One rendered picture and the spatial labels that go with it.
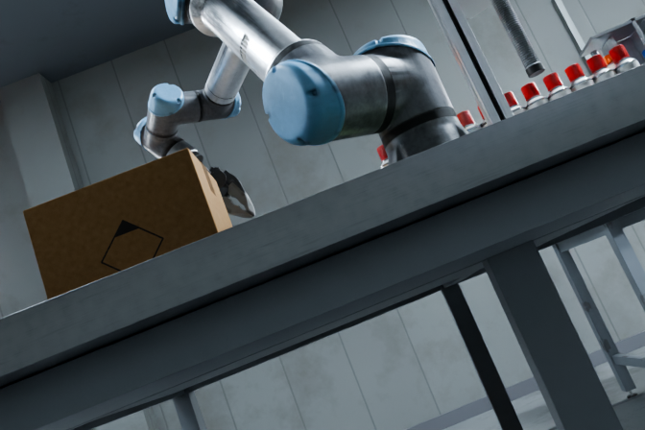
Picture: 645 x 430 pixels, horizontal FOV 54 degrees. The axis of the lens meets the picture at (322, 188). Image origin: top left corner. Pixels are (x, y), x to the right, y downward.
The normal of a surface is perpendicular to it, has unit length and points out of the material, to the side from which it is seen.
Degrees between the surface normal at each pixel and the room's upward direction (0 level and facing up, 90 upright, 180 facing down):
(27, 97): 90
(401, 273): 90
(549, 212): 90
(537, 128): 90
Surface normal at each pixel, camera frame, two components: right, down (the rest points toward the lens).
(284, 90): -0.76, 0.26
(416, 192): -0.05, -0.22
